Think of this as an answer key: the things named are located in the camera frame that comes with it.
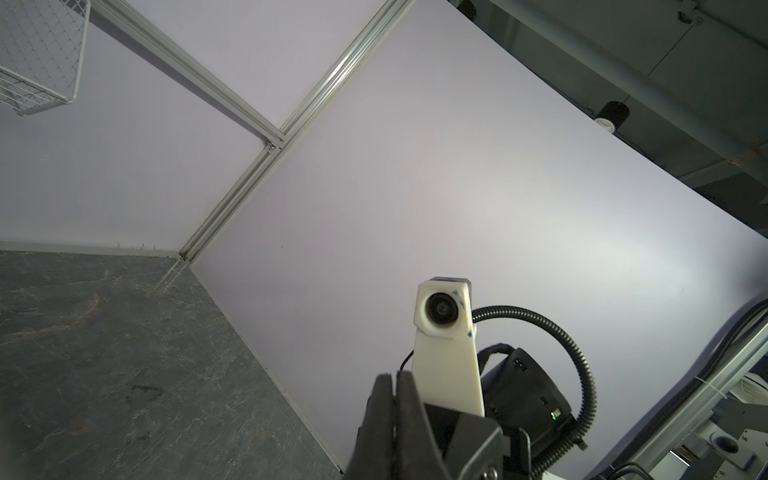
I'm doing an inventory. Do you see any black corrugated cable right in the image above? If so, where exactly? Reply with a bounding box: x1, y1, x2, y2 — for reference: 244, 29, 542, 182
470, 304, 599, 478

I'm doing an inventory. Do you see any aluminium horizontal back bar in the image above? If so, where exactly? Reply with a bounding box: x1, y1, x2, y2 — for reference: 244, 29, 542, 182
92, 1, 286, 148

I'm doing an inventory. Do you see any long white wire basket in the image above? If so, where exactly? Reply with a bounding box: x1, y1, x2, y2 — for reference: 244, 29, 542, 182
1, 0, 91, 116

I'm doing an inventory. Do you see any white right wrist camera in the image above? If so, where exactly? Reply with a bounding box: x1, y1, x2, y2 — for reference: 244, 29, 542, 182
411, 277, 485, 417

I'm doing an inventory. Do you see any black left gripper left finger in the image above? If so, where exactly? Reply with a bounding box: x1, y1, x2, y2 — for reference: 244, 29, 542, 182
343, 374, 395, 480

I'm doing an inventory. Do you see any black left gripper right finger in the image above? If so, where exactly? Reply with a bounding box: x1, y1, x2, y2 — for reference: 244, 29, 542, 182
393, 371, 450, 479

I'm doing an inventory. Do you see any aluminium frame corner post right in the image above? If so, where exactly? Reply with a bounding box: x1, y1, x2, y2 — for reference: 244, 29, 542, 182
179, 0, 412, 264

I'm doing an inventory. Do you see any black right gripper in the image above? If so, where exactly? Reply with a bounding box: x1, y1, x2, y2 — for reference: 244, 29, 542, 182
422, 343, 574, 480

